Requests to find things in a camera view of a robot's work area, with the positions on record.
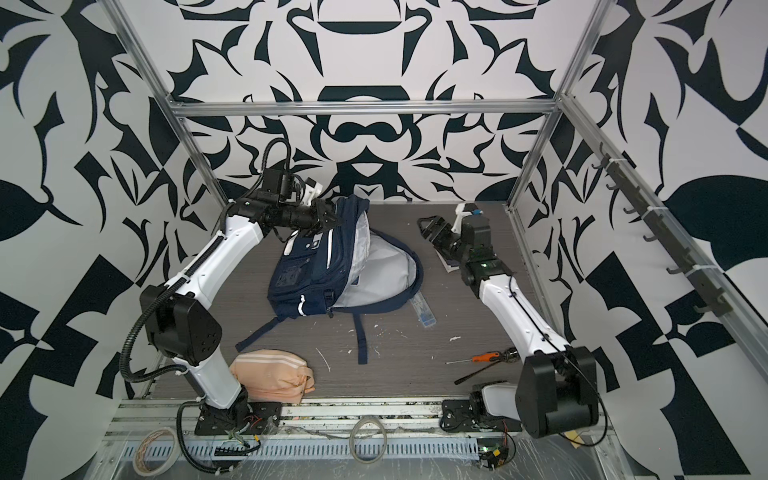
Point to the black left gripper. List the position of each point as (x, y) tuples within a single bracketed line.
[(320, 222)]

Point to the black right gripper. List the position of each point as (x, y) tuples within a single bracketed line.
[(436, 230)]

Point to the navy blue student backpack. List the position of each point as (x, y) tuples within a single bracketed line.
[(351, 268)]

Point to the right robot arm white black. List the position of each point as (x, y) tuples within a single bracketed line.
[(557, 389)]

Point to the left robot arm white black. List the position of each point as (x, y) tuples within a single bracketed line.
[(176, 316)]

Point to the dark blue book yellow label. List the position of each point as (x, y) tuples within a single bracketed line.
[(448, 264)]

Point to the clear plastic pencil case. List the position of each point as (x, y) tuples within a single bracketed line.
[(423, 312)]

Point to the pink striped pencil pouch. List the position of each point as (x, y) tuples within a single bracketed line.
[(273, 376)]

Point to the roll of clear tape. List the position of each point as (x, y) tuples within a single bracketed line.
[(157, 453)]

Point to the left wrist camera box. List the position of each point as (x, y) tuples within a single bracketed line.
[(309, 190)]

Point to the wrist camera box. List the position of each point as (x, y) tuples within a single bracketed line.
[(464, 210), (309, 190)]

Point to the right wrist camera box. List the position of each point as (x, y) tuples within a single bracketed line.
[(464, 210)]

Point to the orange handled screwdriver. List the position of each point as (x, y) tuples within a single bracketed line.
[(489, 357)]

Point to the black handled screwdriver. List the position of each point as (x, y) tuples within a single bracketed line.
[(483, 367)]

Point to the black wall hook rail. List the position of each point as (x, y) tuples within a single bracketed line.
[(664, 228)]

